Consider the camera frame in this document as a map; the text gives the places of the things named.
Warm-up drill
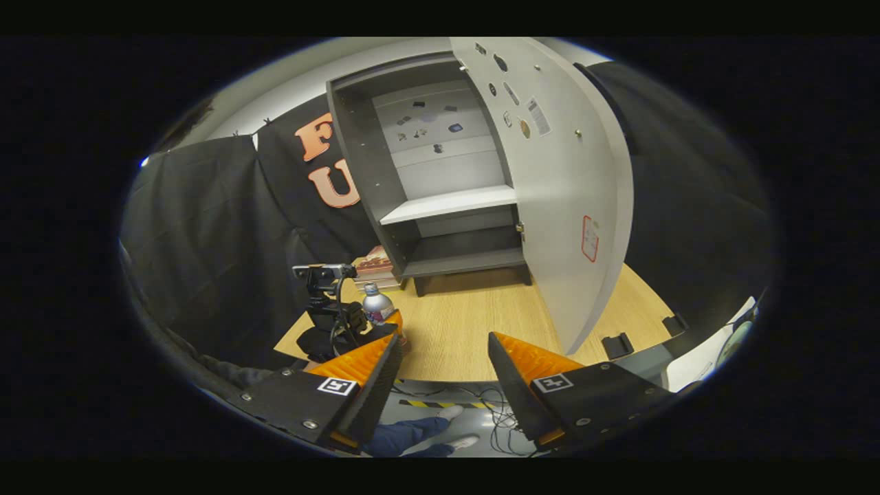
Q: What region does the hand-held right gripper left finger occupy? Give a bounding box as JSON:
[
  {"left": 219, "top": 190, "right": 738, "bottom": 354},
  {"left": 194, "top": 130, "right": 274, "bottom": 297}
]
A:
[{"left": 237, "top": 332, "right": 406, "bottom": 454}]

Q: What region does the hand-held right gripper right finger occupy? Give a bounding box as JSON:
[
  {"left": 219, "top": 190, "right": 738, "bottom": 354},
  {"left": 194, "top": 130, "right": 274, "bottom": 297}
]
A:
[{"left": 487, "top": 331, "right": 678, "bottom": 448}]

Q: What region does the silver pink label bottle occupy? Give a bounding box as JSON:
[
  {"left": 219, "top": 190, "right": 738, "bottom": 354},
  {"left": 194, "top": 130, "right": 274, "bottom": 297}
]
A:
[{"left": 362, "top": 282, "right": 397, "bottom": 326}]

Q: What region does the dark grey cabinet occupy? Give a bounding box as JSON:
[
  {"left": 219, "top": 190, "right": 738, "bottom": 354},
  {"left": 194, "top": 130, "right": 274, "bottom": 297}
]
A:
[{"left": 325, "top": 52, "right": 534, "bottom": 298}]

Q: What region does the light grey cabinet door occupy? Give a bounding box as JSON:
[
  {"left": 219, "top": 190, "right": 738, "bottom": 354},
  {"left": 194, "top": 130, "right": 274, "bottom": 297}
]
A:
[{"left": 450, "top": 36, "right": 635, "bottom": 355}]

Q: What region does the white cabinet shelf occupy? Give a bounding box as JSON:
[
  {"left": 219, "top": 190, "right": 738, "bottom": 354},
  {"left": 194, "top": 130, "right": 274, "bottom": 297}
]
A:
[{"left": 379, "top": 184, "right": 518, "bottom": 226}]

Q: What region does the person's blue jeans leg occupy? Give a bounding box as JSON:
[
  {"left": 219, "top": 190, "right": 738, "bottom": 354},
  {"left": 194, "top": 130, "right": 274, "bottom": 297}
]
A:
[{"left": 363, "top": 416, "right": 451, "bottom": 459}]

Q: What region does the brown cover book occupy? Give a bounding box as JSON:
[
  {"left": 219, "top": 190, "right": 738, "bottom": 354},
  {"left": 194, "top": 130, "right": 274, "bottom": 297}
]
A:
[{"left": 353, "top": 245, "right": 397, "bottom": 276}]

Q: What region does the yellow black striped tape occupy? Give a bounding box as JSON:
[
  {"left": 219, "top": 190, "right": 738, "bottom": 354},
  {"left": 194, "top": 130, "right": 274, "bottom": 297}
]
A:
[{"left": 399, "top": 399, "right": 490, "bottom": 410}]

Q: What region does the black backdrop cloth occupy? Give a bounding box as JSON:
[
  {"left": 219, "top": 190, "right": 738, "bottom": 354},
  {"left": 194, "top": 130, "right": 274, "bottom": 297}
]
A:
[{"left": 120, "top": 60, "right": 778, "bottom": 386}]

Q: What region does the white board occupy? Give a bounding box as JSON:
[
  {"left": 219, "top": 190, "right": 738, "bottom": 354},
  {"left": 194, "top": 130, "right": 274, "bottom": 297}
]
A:
[{"left": 665, "top": 296, "right": 757, "bottom": 393}]

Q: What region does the green round object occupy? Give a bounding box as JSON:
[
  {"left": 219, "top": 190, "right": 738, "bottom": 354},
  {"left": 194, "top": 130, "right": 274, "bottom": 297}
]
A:
[{"left": 715, "top": 320, "right": 754, "bottom": 369}]

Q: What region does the black floor cable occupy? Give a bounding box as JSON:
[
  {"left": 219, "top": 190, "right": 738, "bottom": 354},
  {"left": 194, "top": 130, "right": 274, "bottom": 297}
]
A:
[{"left": 412, "top": 384, "right": 544, "bottom": 456}]

